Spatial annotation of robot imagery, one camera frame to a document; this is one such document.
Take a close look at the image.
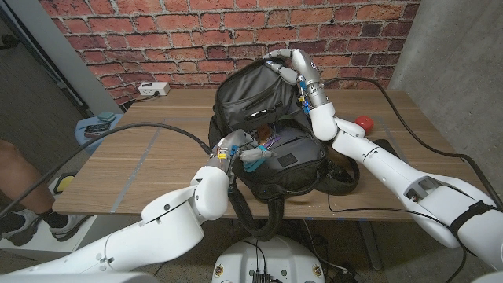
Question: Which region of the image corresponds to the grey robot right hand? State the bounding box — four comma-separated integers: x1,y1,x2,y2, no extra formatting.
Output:
263,48,332,109

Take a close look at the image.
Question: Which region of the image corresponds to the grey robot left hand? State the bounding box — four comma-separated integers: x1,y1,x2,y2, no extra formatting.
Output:
207,129,277,175

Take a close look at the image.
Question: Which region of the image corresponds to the small teal pouch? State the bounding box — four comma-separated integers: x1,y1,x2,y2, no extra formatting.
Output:
243,156,266,173

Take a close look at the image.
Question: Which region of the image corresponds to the black backpack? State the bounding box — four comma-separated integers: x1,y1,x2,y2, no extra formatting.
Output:
207,57,361,241

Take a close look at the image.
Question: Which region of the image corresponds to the red ball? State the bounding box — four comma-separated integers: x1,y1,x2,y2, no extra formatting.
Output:
354,115,375,134

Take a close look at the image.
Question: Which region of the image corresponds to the white power strip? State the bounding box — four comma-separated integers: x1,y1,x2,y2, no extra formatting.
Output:
138,81,171,97

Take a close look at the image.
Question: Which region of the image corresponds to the printed red brick backdrop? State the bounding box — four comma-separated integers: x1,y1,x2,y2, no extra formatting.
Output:
39,0,421,105

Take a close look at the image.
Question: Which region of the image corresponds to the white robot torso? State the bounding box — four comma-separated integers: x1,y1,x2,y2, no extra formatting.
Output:
211,235,326,283

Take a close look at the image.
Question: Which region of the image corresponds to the blue round stool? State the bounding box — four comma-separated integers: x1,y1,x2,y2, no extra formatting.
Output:
74,113,125,155

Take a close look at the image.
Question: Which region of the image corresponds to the metal table leg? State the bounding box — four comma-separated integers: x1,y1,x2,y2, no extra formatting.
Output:
359,220,383,271

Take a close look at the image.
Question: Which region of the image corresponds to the yellow and black disc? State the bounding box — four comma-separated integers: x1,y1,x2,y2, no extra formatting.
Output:
53,175,76,194

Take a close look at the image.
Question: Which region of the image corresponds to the grey and black sneaker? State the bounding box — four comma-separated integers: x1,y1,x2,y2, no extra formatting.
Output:
50,214,90,241
0,208,40,247

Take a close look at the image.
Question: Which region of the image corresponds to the white low platform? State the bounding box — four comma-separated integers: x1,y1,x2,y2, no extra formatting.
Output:
0,214,99,252

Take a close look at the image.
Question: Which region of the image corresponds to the person's bare leg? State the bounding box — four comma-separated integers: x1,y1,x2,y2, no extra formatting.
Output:
0,139,60,227

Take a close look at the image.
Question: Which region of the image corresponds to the colourful item with purple cord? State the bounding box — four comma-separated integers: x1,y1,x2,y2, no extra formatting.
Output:
253,123,282,150

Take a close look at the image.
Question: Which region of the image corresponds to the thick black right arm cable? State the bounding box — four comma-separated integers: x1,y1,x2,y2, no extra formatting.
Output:
324,77,503,209

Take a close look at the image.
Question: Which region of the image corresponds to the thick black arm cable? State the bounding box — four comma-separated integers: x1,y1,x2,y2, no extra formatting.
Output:
0,122,213,217
324,77,503,209

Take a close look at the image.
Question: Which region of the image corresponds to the black power strip cord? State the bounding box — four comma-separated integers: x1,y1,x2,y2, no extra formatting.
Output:
133,92,160,104

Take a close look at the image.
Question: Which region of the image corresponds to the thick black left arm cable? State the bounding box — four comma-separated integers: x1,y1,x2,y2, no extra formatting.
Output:
0,122,213,217

